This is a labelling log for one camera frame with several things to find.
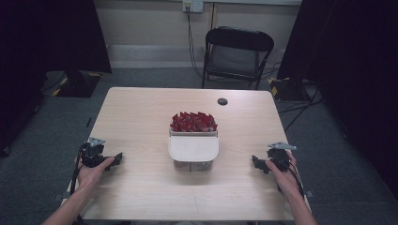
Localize black stand base, yellow tape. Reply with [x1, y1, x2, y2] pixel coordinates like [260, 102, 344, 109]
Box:
[51, 70, 103, 98]
[267, 76, 312, 102]

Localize person's left hand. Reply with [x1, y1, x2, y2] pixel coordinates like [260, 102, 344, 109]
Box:
[76, 157, 115, 192]

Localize black floor cables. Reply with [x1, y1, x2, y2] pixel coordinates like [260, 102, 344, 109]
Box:
[277, 88, 325, 133]

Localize left hand-held gripper cable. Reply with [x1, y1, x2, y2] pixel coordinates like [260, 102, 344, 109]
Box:
[69, 143, 87, 195]

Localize pile of red packets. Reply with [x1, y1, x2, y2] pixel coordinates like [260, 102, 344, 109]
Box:
[169, 111, 219, 133]

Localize white wall socket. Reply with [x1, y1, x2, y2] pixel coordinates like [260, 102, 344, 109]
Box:
[182, 0, 205, 14]

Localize black folding chair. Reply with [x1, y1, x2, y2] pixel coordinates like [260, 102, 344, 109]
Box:
[201, 25, 276, 91]

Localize clear box with white lid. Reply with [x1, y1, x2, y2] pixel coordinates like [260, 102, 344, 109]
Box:
[167, 127, 220, 173]

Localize dark curtain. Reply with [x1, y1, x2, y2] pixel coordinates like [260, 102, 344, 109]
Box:
[0, 0, 113, 158]
[276, 0, 398, 201]

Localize person's right hand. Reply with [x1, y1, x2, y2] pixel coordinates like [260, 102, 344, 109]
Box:
[266, 151, 302, 197]

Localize thin black wall cable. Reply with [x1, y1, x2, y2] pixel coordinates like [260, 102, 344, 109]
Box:
[210, 2, 218, 31]

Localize hand-held gripper cable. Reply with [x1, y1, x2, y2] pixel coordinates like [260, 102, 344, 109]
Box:
[69, 143, 87, 195]
[287, 161, 306, 198]

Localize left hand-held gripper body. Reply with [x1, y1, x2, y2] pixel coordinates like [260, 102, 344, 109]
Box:
[79, 136, 111, 169]

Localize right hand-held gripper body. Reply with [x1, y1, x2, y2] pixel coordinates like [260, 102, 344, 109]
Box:
[266, 141, 298, 173]

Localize black cable from wall socket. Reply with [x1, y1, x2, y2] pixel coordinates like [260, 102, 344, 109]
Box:
[186, 6, 205, 80]

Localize right hand-held gripper cable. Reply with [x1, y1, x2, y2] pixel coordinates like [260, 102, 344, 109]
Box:
[287, 161, 306, 198]

